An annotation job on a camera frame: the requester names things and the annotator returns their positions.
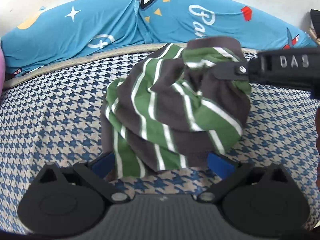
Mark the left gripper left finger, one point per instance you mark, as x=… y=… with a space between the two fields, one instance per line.
x=92 y=175

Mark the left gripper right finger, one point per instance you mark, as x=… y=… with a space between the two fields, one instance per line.
x=232 y=174

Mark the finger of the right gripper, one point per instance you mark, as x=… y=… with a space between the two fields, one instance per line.
x=231 y=71

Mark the green grey striped t-shirt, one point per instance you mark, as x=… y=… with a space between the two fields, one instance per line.
x=171 y=111

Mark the houndstooth bed sheet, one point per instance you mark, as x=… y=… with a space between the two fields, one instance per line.
x=55 y=117

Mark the blue printed quilt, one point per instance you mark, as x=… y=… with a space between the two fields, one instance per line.
x=84 y=27

